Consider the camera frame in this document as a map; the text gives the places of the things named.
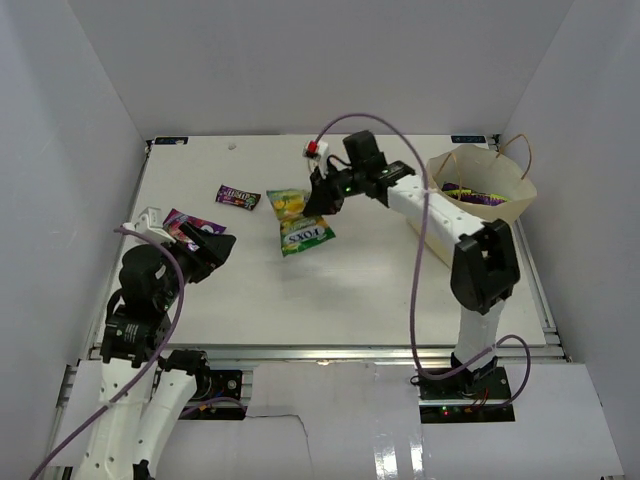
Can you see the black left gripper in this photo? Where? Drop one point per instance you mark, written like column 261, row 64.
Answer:
column 214, row 249

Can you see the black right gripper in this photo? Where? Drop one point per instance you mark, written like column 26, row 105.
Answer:
column 322, row 200

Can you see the green yellow chips bag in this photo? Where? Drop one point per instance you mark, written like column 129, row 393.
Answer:
column 297, row 232

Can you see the purple white snack packet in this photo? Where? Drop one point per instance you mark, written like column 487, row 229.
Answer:
column 176, row 218

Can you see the purple chocolate bar wrapper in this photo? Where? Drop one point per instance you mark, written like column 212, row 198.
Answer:
column 239, row 198

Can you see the dark blue chips bag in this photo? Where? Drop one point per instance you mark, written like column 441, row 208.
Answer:
column 468, row 195

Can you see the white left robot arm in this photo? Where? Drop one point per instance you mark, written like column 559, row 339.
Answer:
column 143, row 392

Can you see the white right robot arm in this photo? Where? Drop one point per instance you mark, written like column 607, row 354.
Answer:
column 484, row 266

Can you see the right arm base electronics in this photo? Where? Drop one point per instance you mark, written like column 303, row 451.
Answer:
column 448, row 402

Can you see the brown paper bag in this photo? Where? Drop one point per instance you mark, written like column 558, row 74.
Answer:
column 483, row 170

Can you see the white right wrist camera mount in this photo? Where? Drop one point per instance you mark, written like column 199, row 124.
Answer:
column 316, row 154

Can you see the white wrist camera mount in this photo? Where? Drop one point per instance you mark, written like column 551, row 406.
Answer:
column 316, row 154
column 149, row 224

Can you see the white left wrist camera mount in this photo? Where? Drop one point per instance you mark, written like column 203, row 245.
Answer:
column 149, row 224

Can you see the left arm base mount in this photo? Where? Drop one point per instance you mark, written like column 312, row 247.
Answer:
column 218, row 397

